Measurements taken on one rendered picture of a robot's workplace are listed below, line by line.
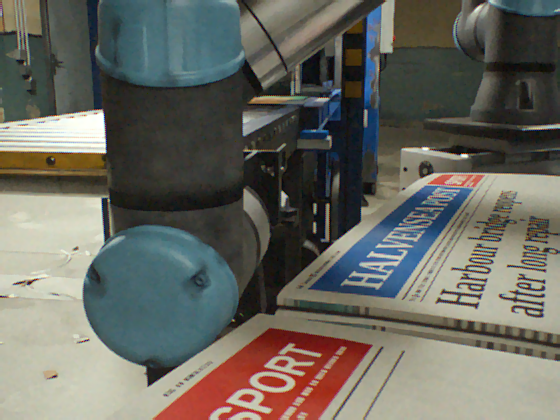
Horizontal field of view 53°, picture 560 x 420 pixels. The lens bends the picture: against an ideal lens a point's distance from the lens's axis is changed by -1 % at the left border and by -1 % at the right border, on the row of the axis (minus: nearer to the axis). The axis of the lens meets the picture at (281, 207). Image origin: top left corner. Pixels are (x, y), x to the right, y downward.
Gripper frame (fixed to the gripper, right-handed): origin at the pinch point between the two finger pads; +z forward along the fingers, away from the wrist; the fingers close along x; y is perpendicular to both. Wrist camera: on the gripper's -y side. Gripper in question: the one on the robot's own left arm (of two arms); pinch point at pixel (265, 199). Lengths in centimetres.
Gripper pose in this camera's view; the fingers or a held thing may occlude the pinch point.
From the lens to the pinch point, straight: 62.0
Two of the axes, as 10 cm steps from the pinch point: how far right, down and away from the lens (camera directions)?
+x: -9.9, -0.3, 1.3
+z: 1.4, -2.3, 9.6
